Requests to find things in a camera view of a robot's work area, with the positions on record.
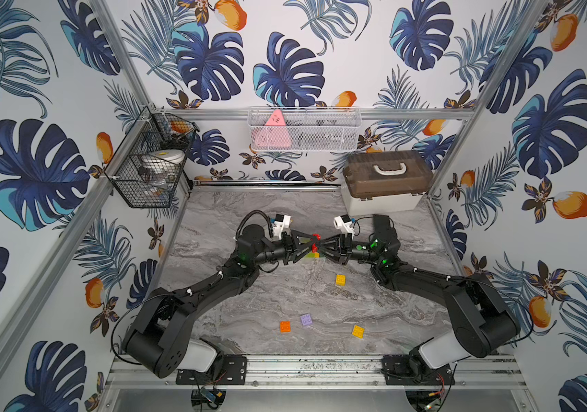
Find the red lego brick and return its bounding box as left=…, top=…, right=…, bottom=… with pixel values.
left=312, top=233, right=321, bottom=253

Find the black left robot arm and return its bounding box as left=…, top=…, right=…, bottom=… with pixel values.
left=120, top=210, right=320, bottom=379

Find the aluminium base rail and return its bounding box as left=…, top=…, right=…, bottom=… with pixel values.
left=106, top=355, right=528, bottom=390

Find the pink triangle object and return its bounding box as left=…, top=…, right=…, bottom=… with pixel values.
left=251, top=109, right=292, bottom=149

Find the purple small lego brick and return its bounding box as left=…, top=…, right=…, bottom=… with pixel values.
left=300, top=313, right=312, bottom=327

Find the brown lid tool box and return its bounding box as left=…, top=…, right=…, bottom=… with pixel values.
left=341, top=150, right=433, bottom=216

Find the yellow small lego brick front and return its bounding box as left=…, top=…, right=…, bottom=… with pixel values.
left=352, top=325, right=365, bottom=339

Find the black wire basket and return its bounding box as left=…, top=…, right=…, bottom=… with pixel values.
left=103, top=107, right=199, bottom=209

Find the orange small lego brick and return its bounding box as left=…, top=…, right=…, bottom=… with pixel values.
left=280, top=321, right=291, bottom=333

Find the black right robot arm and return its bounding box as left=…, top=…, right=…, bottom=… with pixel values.
left=314, top=215, right=521, bottom=377

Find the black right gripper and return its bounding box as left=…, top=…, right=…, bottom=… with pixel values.
left=315, top=235, right=383, bottom=266

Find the clear wall shelf tray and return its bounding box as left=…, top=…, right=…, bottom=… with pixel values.
left=247, top=107, right=362, bottom=152

